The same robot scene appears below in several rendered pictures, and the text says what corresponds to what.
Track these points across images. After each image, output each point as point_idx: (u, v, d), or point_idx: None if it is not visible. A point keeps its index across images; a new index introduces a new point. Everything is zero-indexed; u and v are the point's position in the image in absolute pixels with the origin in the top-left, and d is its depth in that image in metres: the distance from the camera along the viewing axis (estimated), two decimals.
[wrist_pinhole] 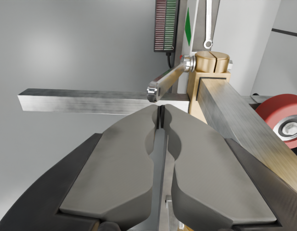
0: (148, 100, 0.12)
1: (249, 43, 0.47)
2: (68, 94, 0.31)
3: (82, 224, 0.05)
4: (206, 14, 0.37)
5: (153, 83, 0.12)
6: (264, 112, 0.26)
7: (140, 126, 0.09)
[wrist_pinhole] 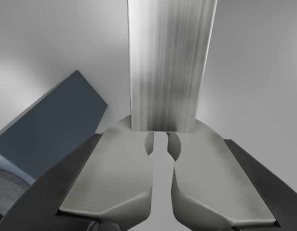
0: None
1: None
2: None
3: (81, 224, 0.05)
4: None
5: None
6: None
7: None
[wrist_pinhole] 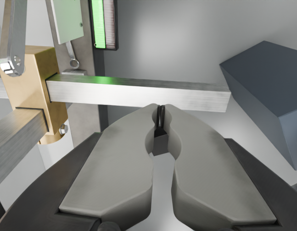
0: (9, 60, 0.10)
1: None
2: None
3: (81, 223, 0.05)
4: None
5: (19, 74, 0.11)
6: None
7: (140, 125, 0.09)
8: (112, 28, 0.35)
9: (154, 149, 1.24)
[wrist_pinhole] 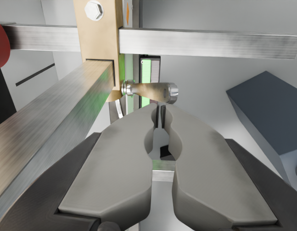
0: (175, 85, 0.12)
1: (68, 52, 0.49)
2: (232, 56, 0.26)
3: (81, 223, 0.05)
4: None
5: (170, 103, 0.12)
6: None
7: (139, 125, 0.09)
8: None
9: None
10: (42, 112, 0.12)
